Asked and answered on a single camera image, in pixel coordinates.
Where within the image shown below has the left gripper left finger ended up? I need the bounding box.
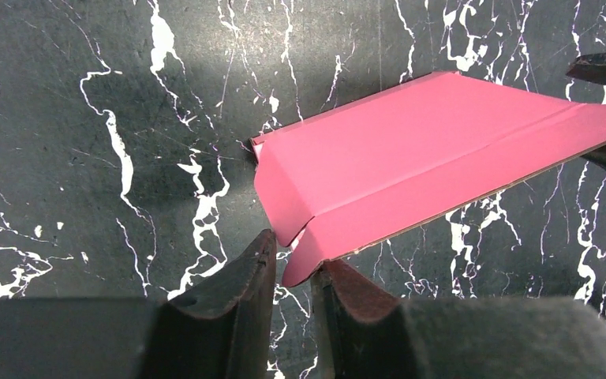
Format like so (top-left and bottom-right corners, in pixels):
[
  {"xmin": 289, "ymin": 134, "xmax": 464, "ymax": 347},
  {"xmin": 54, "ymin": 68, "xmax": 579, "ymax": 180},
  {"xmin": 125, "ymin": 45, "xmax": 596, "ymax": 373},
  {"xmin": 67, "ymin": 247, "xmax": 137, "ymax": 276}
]
[{"xmin": 0, "ymin": 230, "xmax": 276, "ymax": 378}]

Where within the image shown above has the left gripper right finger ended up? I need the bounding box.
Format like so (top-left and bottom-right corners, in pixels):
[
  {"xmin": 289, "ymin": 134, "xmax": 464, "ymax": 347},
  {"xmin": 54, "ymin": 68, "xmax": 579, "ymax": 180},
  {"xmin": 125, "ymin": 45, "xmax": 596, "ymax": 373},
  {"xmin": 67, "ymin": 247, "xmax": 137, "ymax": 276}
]
[{"xmin": 310, "ymin": 261, "xmax": 606, "ymax": 378}]

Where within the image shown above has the pink paper box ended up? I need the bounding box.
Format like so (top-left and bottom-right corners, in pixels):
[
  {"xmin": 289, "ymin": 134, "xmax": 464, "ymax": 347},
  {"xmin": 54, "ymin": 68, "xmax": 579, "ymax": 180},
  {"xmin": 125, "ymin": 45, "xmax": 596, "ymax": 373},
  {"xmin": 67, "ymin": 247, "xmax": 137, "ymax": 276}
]
[{"xmin": 252, "ymin": 72, "xmax": 606, "ymax": 287}]

